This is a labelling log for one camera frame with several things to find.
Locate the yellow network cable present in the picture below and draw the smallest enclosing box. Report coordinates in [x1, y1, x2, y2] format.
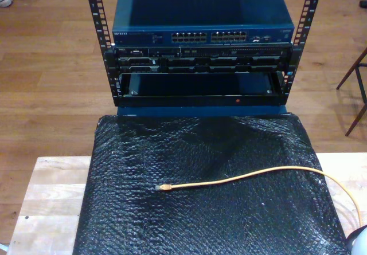
[154, 165, 363, 232]

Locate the blue rack base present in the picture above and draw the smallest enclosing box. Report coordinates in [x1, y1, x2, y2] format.
[116, 105, 288, 119]

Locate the black rack server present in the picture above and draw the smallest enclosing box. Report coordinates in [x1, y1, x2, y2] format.
[104, 45, 302, 74]

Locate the black bubble-wrap mat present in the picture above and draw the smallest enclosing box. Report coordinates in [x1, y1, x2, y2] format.
[71, 113, 353, 255]

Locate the dark wooden stool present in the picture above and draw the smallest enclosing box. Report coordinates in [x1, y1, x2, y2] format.
[335, 47, 367, 137]

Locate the blue network switch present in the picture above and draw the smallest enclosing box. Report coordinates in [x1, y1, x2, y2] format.
[111, 0, 295, 47]

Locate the black perforated rack post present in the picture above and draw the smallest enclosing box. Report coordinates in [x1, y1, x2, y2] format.
[282, 0, 326, 95]
[83, 0, 120, 107]

